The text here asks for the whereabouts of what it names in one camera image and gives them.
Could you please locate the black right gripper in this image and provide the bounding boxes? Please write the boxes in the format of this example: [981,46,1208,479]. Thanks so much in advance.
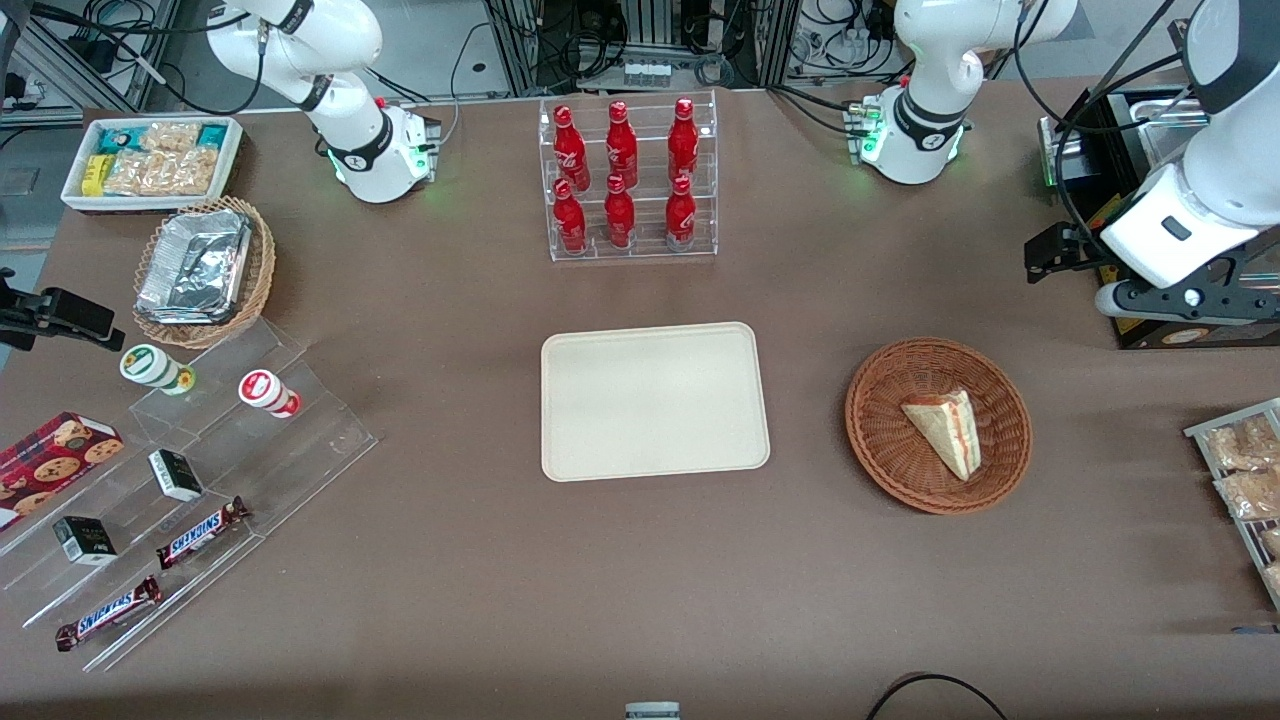
[0,285,126,353]

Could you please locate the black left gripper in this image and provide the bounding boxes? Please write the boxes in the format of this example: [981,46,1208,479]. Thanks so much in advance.
[1024,222,1103,287]

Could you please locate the triangle sandwich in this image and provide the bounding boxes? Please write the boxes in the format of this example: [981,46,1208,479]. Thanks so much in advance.
[901,389,983,482]

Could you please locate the light wicker basket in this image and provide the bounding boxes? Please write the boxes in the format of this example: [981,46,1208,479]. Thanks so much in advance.
[133,197,277,351]

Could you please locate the brown round wicker basket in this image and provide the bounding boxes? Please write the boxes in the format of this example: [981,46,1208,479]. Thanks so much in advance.
[845,338,1033,516]

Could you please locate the beige plastic tray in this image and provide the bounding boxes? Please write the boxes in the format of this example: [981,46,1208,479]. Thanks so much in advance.
[541,322,771,483]

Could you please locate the green lid snack cup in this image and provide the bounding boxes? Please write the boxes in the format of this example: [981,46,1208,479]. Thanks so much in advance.
[119,344,197,397]

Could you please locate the black food display case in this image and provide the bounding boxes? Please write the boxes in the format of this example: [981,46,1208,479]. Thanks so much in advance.
[1038,85,1280,351]

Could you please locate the aluminium foil container stack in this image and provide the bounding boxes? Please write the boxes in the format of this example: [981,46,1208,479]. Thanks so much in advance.
[136,208,252,326]

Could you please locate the red cookie box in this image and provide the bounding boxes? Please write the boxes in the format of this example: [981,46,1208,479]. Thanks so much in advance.
[0,412,126,532]

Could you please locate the clear cracker snack bag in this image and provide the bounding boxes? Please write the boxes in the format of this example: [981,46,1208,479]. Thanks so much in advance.
[1204,414,1280,472]
[139,122,202,154]
[105,150,163,197]
[1214,467,1280,522]
[152,147,219,197]

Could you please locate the small black box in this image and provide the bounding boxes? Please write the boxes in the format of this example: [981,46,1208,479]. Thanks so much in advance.
[148,449,205,502]
[52,515,119,567]

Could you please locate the red lid snack cup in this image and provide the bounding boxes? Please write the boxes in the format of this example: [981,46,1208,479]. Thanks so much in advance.
[238,369,302,419]

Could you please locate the white rectangular snack bin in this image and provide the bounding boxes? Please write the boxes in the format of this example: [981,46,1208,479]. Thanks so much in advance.
[60,117,244,214]

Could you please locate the Snickers chocolate bar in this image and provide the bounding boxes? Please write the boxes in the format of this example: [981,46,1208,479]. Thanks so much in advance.
[156,496,252,571]
[55,575,163,653]

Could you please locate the clear acrylic stepped stand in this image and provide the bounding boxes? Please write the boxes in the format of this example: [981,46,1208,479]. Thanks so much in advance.
[0,318,379,673]

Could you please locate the red cola bottle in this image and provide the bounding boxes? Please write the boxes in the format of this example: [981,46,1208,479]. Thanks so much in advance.
[667,97,700,184]
[604,174,637,249]
[605,100,639,189]
[553,105,591,193]
[552,178,588,254]
[665,174,697,247]

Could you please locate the clear acrylic bottle rack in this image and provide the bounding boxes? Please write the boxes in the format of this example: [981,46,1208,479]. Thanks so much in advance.
[538,90,719,263]

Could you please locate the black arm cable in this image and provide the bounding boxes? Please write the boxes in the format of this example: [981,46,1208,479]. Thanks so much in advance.
[1012,0,1211,263]

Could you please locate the metal wire tray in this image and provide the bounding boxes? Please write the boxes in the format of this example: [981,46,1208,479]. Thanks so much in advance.
[1184,398,1280,611]

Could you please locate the aluminium frame structure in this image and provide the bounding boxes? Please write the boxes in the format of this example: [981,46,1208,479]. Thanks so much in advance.
[0,0,183,126]

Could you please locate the black cable loop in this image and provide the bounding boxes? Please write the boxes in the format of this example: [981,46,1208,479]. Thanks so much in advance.
[865,672,1011,720]

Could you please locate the equipment rack with cables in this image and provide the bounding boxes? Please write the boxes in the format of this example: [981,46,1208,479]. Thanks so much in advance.
[485,0,803,97]

